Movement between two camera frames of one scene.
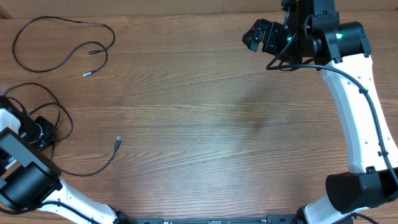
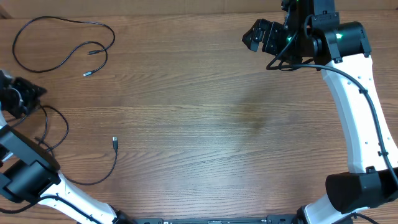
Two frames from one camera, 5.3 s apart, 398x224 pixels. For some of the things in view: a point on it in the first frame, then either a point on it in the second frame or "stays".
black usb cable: (89, 52) stays
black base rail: (273, 219) stays
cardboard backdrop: (17, 9) stays
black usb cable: (49, 103) -> (41, 106)
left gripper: (48, 127) -> (30, 91)
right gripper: (255, 34) stays
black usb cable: (119, 140) -> (115, 143)
